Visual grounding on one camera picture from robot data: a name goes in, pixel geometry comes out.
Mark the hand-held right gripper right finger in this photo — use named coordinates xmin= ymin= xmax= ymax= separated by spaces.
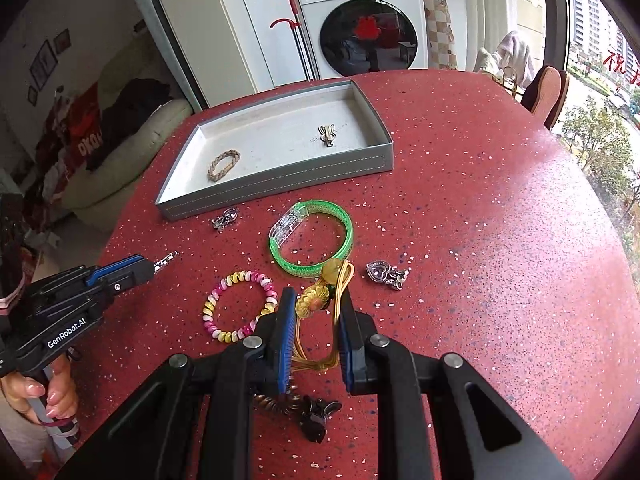
xmin=336 ymin=292 xmax=576 ymax=480

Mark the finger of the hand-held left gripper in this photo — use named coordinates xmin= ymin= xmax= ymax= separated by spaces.
xmin=85 ymin=255 xmax=147 ymax=287
xmin=101 ymin=261 xmax=155 ymax=302

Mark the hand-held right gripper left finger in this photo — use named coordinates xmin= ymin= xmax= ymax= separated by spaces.
xmin=55 ymin=287 xmax=298 ymax=480

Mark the silver chain piece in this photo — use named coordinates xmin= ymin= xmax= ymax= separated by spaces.
xmin=154 ymin=251 xmax=181 ymax=275

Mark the yellow flower cord necklace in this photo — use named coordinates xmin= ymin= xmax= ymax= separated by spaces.
xmin=292 ymin=259 xmax=356 ymax=373

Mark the brown spiral hair tie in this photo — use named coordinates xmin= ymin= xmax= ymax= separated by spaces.
xmin=252 ymin=385 xmax=301 ymax=416

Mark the black claw hair clip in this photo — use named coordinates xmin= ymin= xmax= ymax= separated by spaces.
xmin=295 ymin=394 xmax=343 ymax=443

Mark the pink yellow spiral hair tie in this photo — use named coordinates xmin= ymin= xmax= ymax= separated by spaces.
xmin=202 ymin=270 xmax=277 ymax=345

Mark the silver heart charm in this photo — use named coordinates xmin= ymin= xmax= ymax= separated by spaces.
xmin=366 ymin=259 xmax=411 ymax=291

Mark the small silver charm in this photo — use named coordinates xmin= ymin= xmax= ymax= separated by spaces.
xmin=211 ymin=207 xmax=239 ymax=232

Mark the clear plastic hair clip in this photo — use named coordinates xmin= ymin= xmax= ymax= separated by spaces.
xmin=269 ymin=205 xmax=308 ymax=247

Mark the green translucent bangle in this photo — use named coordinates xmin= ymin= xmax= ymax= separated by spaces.
xmin=269 ymin=200 xmax=354 ymax=278

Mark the grey jewelry tray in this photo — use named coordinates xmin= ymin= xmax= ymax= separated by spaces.
xmin=155 ymin=79 xmax=394 ymax=221

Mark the person's left hand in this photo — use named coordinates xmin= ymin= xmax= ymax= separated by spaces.
xmin=0 ymin=356 xmax=80 ymax=428

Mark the cream sofa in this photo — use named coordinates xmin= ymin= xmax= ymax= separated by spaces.
xmin=65 ymin=62 xmax=196 ymax=233

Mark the red printed cloth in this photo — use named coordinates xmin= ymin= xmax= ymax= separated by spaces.
xmin=42 ymin=82 xmax=108 ymax=176

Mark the dark clothes pile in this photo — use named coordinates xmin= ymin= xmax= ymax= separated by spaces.
xmin=82 ymin=79 xmax=173 ymax=171

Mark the white cabinet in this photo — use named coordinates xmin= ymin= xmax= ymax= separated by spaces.
xmin=145 ymin=0 xmax=301 ymax=106

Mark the white washing machine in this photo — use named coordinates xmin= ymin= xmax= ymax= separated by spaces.
xmin=291 ymin=0 xmax=430 ymax=81

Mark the brown chair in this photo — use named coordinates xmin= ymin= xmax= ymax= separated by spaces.
xmin=520 ymin=65 xmax=571 ymax=131

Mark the checkered cloth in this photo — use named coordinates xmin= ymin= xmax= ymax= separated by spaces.
xmin=422 ymin=0 xmax=458 ymax=70

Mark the white towel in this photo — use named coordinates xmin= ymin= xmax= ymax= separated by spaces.
xmin=472 ymin=31 xmax=536 ymax=88

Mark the white curtain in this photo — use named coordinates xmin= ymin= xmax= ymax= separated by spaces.
xmin=445 ymin=0 xmax=516 ymax=71

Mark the red window sticker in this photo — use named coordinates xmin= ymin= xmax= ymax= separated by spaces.
xmin=602 ymin=47 xmax=640 ymax=86

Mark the braided beige bracelet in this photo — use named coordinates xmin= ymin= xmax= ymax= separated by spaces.
xmin=206 ymin=150 xmax=241 ymax=182

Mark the large wall picture frame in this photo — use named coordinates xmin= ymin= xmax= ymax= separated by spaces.
xmin=29 ymin=40 xmax=58 ymax=91

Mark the red-handled mop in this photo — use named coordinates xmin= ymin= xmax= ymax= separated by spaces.
xmin=270 ymin=0 xmax=316 ymax=81

